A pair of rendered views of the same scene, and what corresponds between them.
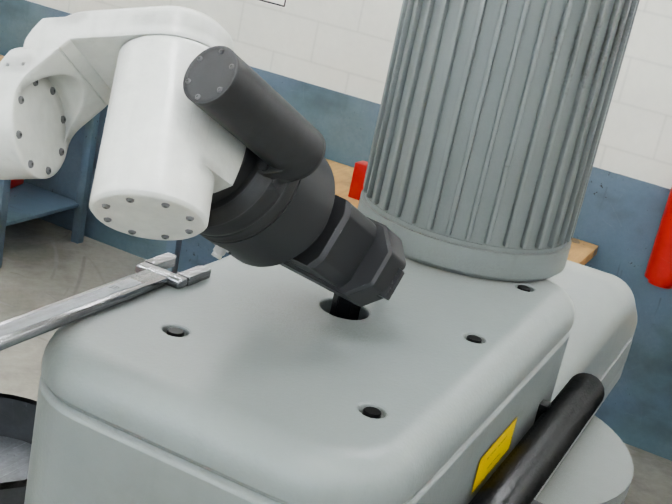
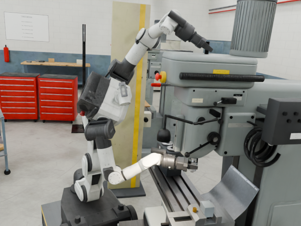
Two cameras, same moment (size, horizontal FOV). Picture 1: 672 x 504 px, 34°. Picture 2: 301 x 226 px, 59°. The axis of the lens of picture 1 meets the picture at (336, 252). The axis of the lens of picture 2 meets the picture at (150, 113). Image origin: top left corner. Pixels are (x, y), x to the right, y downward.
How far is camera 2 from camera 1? 1.08 m
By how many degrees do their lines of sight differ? 50
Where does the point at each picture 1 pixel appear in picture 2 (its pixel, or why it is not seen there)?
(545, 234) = (251, 48)
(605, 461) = not seen: outside the picture
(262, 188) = (179, 28)
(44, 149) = not seen: hidden behind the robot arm
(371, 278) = (199, 42)
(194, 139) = (169, 20)
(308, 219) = (187, 33)
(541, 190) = (248, 40)
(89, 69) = not seen: hidden behind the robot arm
